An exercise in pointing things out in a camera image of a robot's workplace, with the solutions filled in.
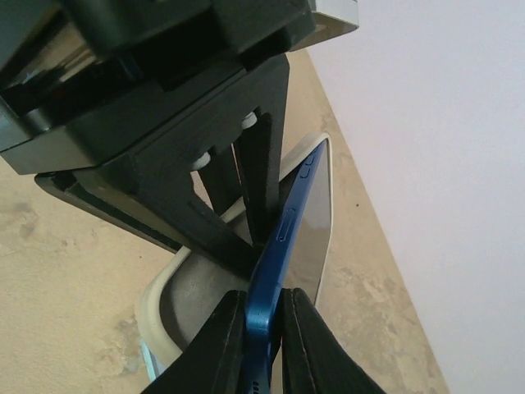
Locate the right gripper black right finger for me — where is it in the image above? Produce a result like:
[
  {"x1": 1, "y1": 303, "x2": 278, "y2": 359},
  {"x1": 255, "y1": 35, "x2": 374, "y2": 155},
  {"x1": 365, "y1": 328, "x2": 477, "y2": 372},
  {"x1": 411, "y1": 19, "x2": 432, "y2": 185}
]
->
[{"x1": 281, "y1": 288, "x2": 384, "y2": 393}]

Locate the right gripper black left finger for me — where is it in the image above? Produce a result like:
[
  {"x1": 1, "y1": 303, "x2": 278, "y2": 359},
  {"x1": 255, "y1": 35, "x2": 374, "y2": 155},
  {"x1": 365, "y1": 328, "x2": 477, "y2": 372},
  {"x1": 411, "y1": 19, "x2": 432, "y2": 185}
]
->
[{"x1": 144, "y1": 291, "x2": 246, "y2": 394}]

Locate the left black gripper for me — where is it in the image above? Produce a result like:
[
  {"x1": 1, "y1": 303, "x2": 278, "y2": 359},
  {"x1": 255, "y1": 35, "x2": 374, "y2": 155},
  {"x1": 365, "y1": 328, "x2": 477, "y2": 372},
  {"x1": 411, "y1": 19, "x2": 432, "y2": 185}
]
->
[{"x1": 1, "y1": 1, "x2": 315, "y2": 195}]

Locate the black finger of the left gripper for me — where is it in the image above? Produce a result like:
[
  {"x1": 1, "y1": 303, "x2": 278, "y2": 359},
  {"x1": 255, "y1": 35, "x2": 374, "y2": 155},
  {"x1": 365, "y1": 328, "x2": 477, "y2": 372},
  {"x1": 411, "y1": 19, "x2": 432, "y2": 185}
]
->
[
  {"x1": 65, "y1": 57, "x2": 292, "y2": 284},
  {"x1": 234, "y1": 110, "x2": 283, "y2": 246}
]

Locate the beige phone case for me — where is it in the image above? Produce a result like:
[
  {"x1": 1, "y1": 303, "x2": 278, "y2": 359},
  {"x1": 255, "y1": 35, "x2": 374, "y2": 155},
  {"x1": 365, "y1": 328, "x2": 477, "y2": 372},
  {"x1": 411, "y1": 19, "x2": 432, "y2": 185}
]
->
[{"x1": 135, "y1": 132, "x2": 333, "y2": 367}]

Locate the light blue phone case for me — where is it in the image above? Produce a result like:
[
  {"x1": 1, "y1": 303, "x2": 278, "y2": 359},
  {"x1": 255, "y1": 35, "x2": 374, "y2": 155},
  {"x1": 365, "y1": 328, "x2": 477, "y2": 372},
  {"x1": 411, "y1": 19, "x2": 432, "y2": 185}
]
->
[{"x1": 139, "y1": 339, "x2": 158, "y2": 382}]

